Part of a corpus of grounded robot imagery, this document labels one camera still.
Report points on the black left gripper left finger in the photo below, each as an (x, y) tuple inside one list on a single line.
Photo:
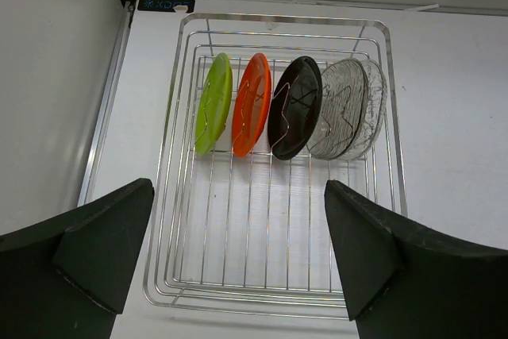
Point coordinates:
[(69, 276)]

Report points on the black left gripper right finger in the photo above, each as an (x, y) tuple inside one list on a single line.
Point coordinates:
[(401, 279)]

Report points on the clear textured glass plate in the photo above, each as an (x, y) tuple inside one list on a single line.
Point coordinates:
[(344, 88)]

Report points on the black plate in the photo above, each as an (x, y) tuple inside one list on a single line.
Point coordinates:
[(295, 108)]

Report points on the green plate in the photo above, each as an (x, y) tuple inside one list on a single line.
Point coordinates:
[(213, 109)]

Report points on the orange plate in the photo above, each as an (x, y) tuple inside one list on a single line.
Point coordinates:
[(251, 105)]

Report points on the black XDOF label sticker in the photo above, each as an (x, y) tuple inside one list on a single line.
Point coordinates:
[(166, 6)]

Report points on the aluminium table edge rail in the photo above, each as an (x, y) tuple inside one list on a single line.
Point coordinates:
[(105, 109)]

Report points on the chrome wire dish rack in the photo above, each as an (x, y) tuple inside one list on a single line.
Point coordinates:
[(248, 235)]

